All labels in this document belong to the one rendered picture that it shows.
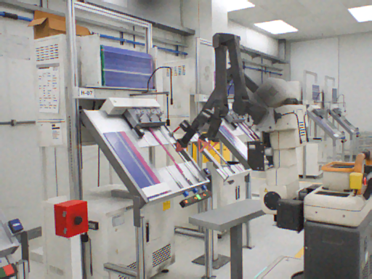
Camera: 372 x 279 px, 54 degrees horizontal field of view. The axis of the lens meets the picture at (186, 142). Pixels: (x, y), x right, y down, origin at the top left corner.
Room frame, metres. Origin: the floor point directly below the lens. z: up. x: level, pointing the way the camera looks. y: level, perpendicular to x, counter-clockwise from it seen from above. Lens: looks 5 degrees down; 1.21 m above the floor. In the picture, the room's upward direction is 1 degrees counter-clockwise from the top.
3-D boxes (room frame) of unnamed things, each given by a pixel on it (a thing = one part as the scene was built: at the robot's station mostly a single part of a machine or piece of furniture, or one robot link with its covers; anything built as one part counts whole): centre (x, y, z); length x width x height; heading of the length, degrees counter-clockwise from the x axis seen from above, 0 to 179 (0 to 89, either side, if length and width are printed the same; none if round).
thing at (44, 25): (2.70, 0.74, 1.82); 0.68 x 0.30 x 0.20; 146
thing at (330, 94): (8.00, -3.03, 0.95); 1.36 x 0.82 x 1.90; 56
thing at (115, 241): (2.65, 0.56, 0.31); 0.70 x 0.65 x 0.62; 146
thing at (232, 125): (3.76, -0.40, 0.65); 1.01 x 0.73 x 1.29; 56
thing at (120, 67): (2.63, 0.43, 1.52); 0.51 x 0.13 x 0.27; 146
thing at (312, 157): (6.81, -2.21, 0.95); 1.36 x 0.82 x 1.90; 56
